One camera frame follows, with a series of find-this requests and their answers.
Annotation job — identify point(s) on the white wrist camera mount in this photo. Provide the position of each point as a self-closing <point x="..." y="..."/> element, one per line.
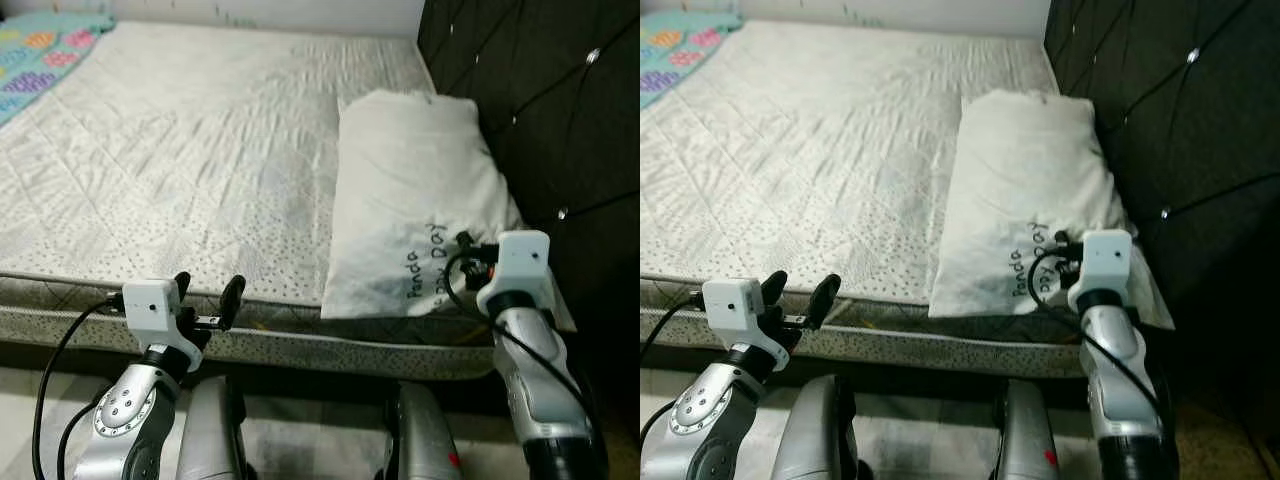
<point x="735" y="305"/>
<point x="150" y="305"/>
<point x="520" y="265"/>
<point x="1103" y="265"/>

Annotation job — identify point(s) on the grey patterned bed base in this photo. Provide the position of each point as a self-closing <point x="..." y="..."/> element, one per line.
<point x="900" y="350"/>
<point x="300" y="350"/>

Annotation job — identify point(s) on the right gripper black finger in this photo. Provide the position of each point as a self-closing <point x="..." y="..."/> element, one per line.
<point x="1061" y="238"/>
<point x="466" y="240"/>

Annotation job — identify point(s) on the robot's silver left arm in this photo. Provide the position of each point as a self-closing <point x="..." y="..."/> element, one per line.
<point x="125" y="430"/>
<point x="700" y="430"/>

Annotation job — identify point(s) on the black tufted headboard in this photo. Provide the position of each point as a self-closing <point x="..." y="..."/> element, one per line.
<point x="540" y="110"/>
<point x="1190" y="110"/>

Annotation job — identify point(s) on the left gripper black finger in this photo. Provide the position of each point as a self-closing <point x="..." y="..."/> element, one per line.
<point x="823" y="300"/>
<point x="233" y="300"/>
<point x="775" y="287"/>
<point x="183" y="286"/>

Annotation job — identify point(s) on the robot's silver right leg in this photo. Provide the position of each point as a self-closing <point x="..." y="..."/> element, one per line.
<point x="1025" y="440"/>
<point x="425" y="440"/>

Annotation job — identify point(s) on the teal blanket with colourful shapes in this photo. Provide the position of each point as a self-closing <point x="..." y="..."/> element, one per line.
<point x="680" y="50"/>
<point x="45" y="55"/>

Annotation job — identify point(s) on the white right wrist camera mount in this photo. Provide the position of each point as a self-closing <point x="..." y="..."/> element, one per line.
<point x="520" y="265"/>
<point x="1103" y="265"/>

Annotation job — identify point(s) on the white pillow with black lettering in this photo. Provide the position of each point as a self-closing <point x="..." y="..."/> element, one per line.
<point x="410" y="190"/>
<point x="1020" y="190"/>

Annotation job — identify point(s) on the white quilted patterned mattress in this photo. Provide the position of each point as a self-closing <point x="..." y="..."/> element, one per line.
<point x="820" y="150"/>
<point x="200" y="150"/>

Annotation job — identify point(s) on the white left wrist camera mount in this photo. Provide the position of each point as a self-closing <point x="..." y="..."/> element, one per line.
<point x="150" y="305"/>
<point x="735" y="305"/>

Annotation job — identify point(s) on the robot's silver right arm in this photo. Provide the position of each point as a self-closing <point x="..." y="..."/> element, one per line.
<point x="1125" y="390"/>
<point x="545" y="390"/>

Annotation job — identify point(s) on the robot's silver leg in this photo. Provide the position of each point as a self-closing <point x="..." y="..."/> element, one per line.
<point x="425" y="440"/>
<point x="815" y="430"/>
<point x="215" y="430"/>
<point x="1025" y="440"/>

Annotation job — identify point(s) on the robot's silver left leg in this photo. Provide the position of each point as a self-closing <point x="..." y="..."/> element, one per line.
<point x="815" y="430"/>
<point x="215" y="430"/>

